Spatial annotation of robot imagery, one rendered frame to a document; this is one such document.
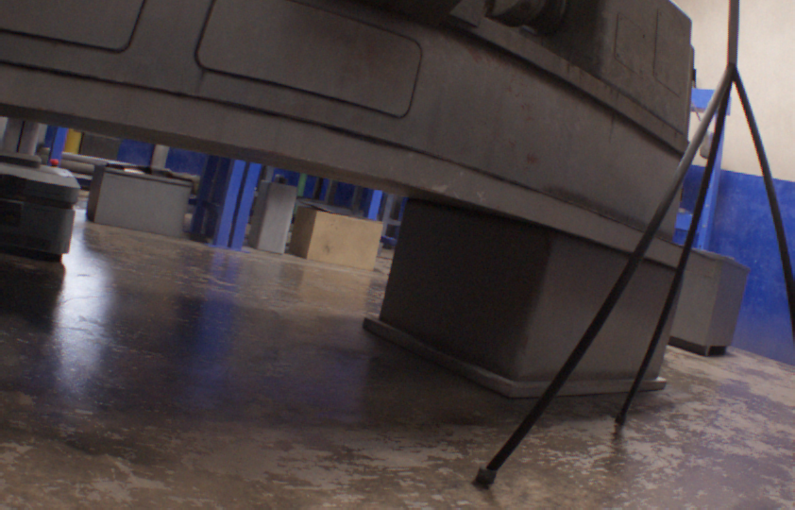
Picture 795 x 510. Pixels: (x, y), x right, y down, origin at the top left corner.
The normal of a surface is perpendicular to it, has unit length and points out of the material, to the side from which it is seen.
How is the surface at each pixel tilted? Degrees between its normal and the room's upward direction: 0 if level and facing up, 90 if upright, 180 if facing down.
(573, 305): 90
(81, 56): 90
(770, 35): 90
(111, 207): 90
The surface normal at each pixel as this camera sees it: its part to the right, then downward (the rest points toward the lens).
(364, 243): 0.44, 0.17
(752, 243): -0.83, -0.15
